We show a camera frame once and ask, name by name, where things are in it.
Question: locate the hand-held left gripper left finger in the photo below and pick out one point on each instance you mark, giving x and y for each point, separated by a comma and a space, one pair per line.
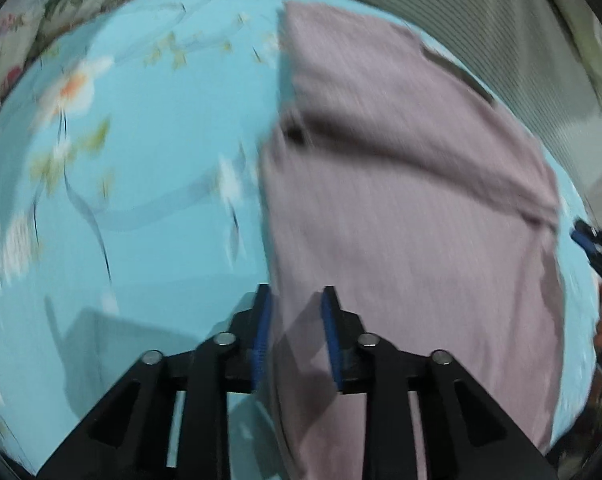
261, 330

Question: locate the floral ruffled pillow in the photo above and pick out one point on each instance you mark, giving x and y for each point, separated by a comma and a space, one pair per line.
36, 15

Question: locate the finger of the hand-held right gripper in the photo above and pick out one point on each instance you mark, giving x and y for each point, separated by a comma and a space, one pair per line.
593, 245

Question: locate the mauve knit sweater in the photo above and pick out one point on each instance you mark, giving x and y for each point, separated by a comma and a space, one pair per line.
406, 200

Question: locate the blue floral bedsheet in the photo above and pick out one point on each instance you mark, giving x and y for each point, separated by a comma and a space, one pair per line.
146, 210

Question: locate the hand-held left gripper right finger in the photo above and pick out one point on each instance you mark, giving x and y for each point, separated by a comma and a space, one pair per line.
330, 330

